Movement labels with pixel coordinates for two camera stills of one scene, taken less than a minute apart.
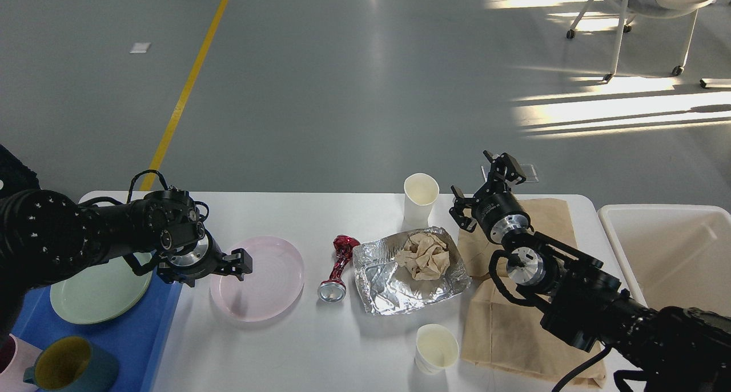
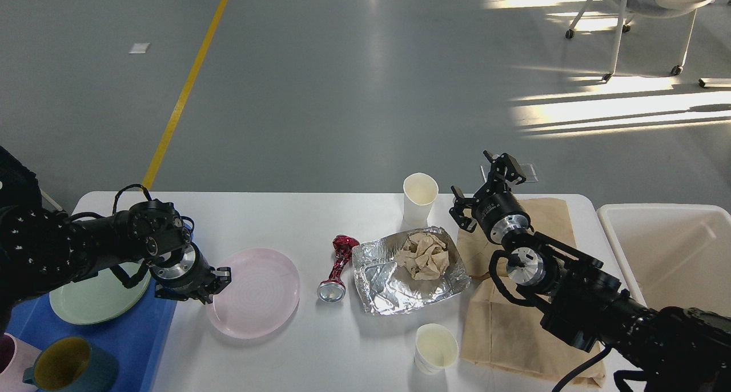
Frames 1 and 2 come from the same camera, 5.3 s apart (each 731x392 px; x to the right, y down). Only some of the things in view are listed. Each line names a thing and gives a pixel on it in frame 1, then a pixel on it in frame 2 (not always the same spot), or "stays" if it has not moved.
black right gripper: (498, 214) stays
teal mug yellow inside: (71, 363) stays
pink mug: (16, 356) stays
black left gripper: (198, 260) -> (187, 276)
